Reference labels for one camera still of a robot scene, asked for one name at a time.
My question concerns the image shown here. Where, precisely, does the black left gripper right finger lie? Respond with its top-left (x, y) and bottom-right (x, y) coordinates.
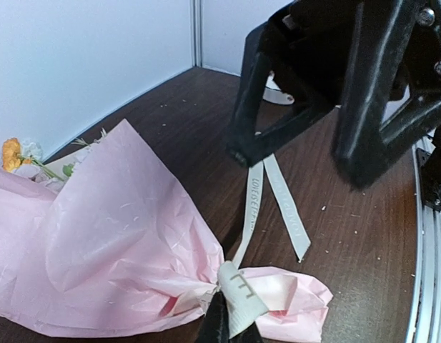
top-left (231, 322), bottom-right (264, 343)

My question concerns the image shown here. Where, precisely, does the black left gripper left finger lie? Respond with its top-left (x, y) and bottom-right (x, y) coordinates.
top-left (195, 291), bottom-right (229, 343)

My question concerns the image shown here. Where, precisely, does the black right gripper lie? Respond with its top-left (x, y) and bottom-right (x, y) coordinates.
top-left (227, 1), bottom-right (441, 189)

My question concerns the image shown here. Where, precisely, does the beige printed ribbon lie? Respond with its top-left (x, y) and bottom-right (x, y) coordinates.
top-left (219, 156), bottom-right (324, 342)

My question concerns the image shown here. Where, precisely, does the pink wrapping paper sheet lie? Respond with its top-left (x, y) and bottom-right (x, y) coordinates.
top-left (0, 121), bottom-right (332, 342)

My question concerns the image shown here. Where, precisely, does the pink fake rose bunch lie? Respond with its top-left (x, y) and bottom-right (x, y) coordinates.
top-left (10, 128), bottom-right (107, 193)

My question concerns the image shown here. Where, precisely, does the orange fake flower stem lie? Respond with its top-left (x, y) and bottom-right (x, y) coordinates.
top-left (1, 138), bottom-right (21, 172)

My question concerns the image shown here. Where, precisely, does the white fake flower stem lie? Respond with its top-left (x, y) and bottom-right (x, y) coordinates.
top-left (21, 140), bottom-right (43, 161)

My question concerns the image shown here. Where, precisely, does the aluminium front rail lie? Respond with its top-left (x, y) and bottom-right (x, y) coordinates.
top-left (405, 137), bottom-right (441, 343)

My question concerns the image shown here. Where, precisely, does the right aluminium frame post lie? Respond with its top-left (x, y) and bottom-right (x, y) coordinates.
top-left (189, 0), bottom-right (203, 67)

